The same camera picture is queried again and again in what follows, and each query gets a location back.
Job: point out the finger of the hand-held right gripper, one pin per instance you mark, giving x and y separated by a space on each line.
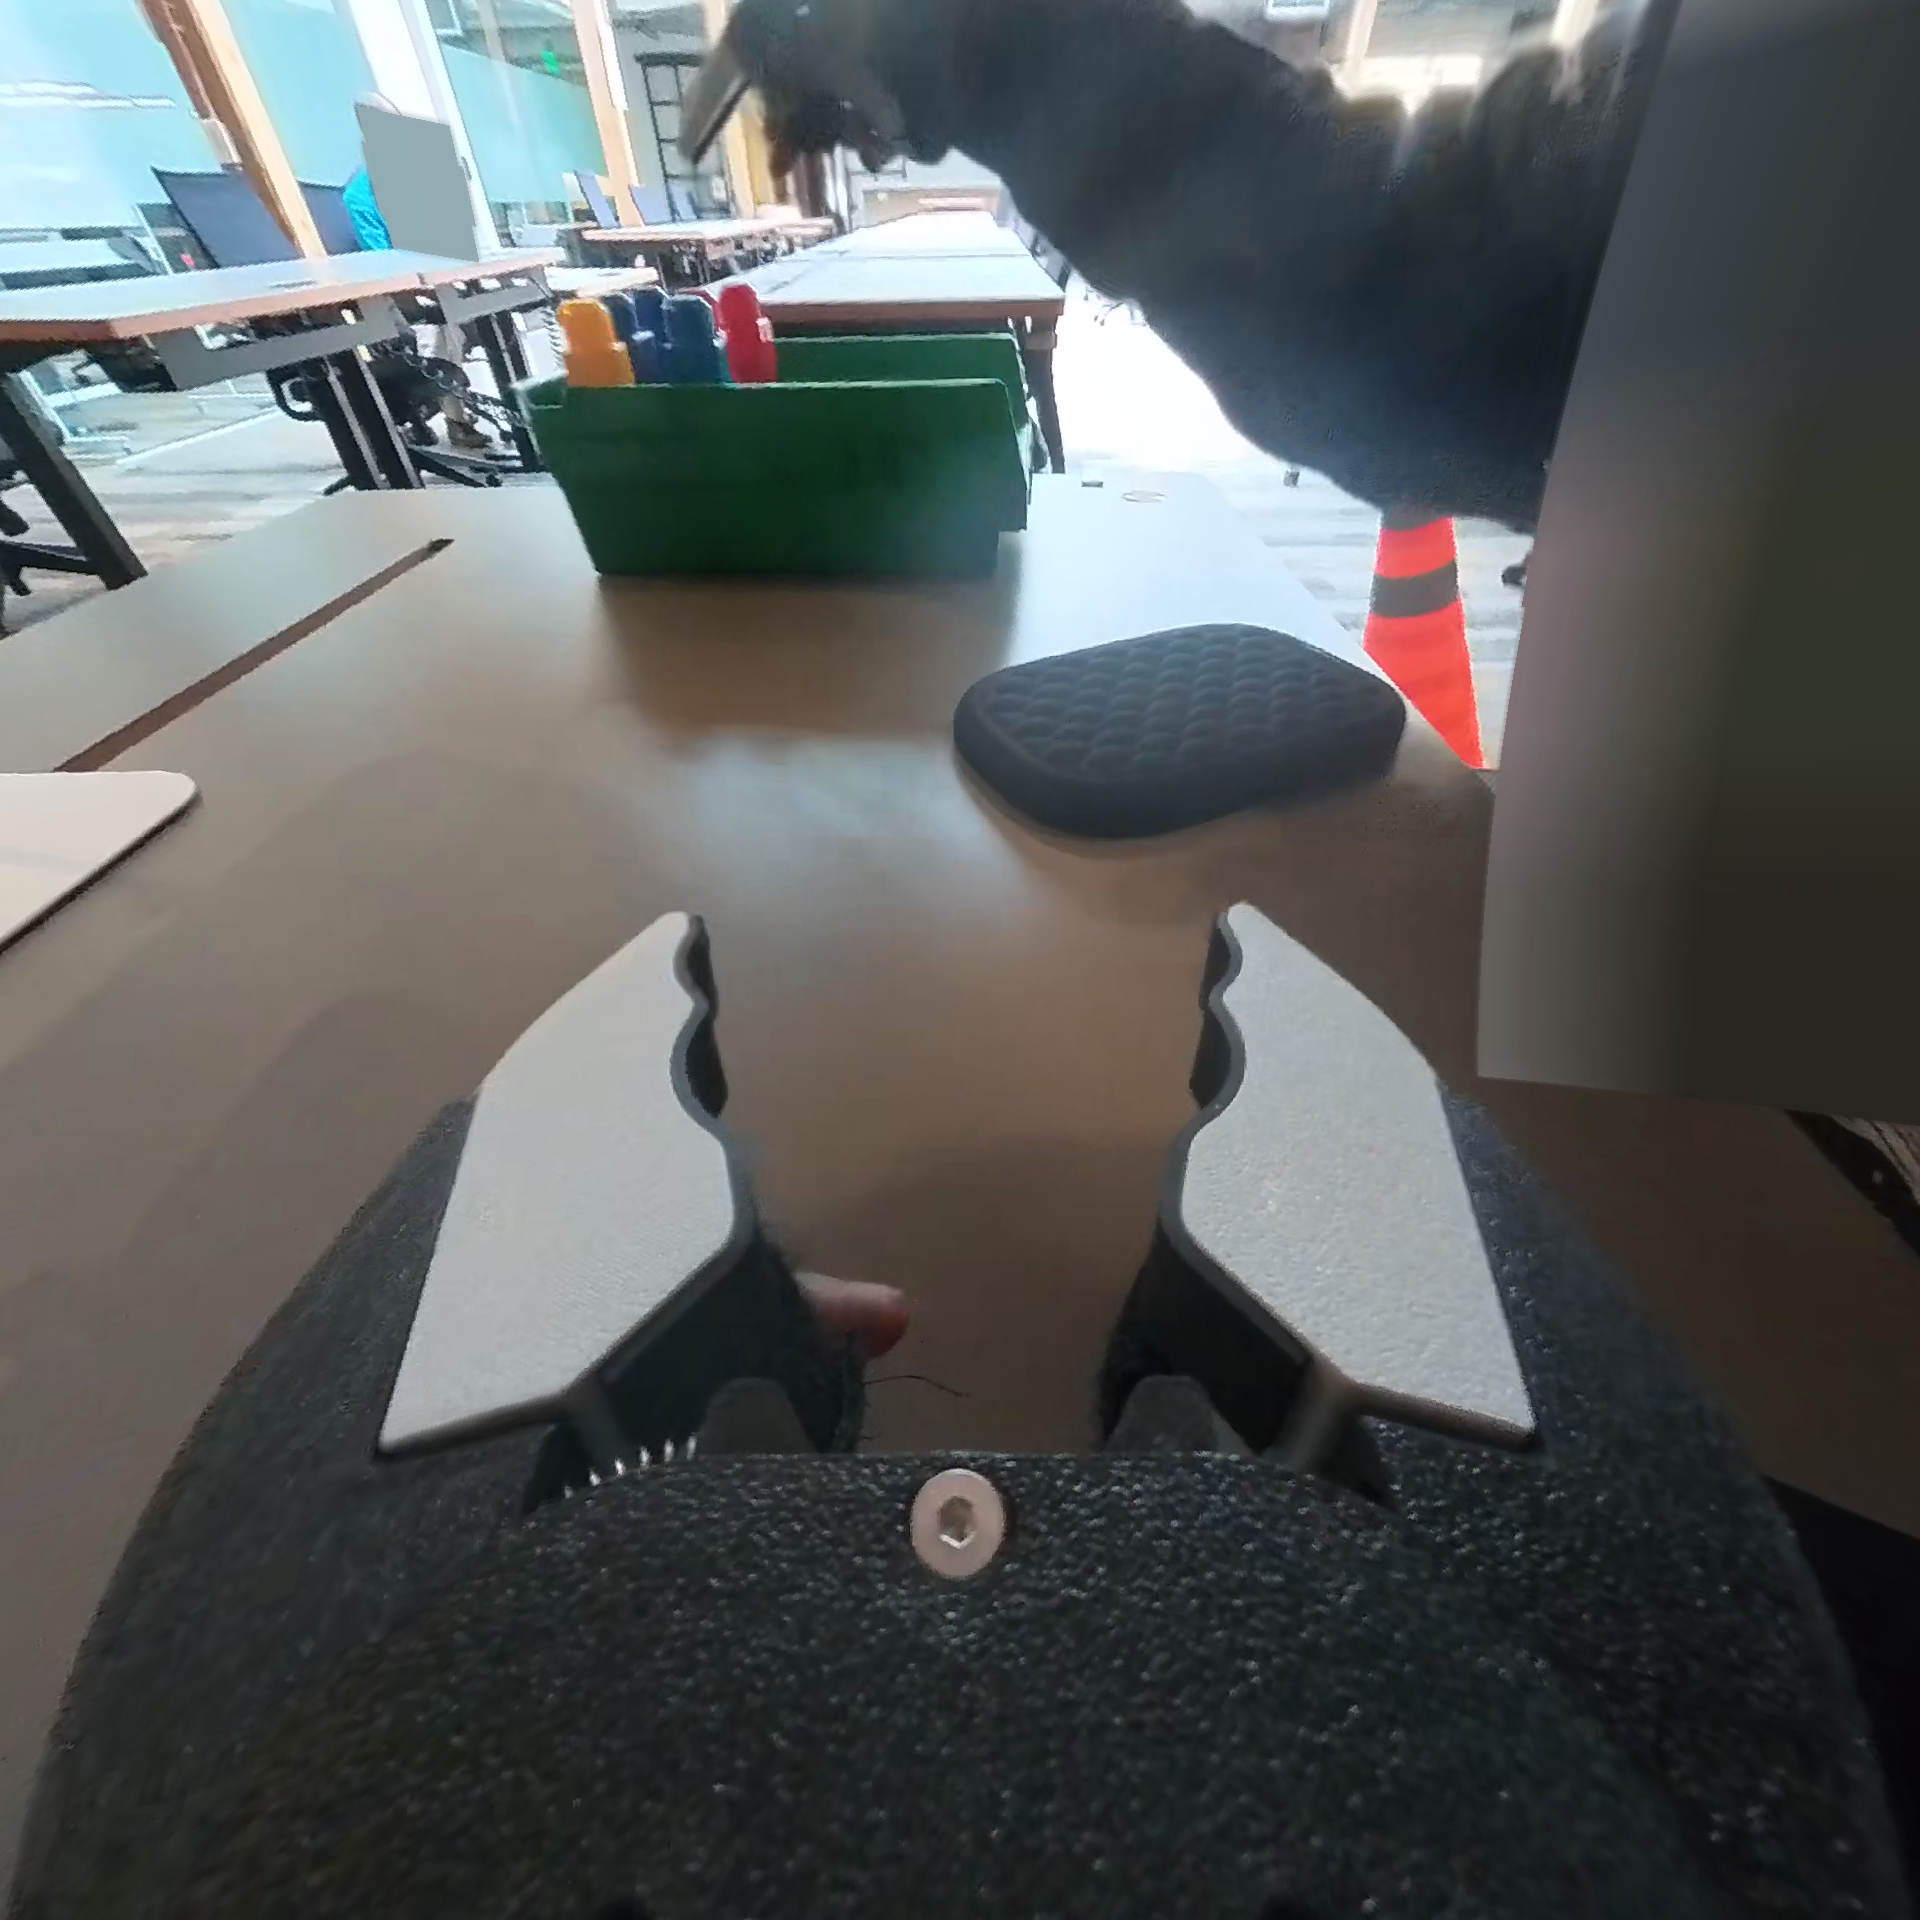
718 105

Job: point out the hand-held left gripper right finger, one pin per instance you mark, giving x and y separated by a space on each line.
1349 1201

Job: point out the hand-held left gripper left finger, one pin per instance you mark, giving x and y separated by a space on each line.
569 1201

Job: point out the person's right forearm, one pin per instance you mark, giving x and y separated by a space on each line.
1321 271

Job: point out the row of coloured flat blocks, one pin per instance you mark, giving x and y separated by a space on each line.
597 345

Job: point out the person's right hand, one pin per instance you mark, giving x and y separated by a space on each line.
840 77

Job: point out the person's left hand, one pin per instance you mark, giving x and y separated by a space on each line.
864 1313

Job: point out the wooden top office desk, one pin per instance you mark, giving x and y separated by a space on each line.
226 286
901 278

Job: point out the black wrist rest pad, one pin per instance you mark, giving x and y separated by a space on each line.
1187 728

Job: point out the orange traffic cone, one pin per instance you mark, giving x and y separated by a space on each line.
1425 645

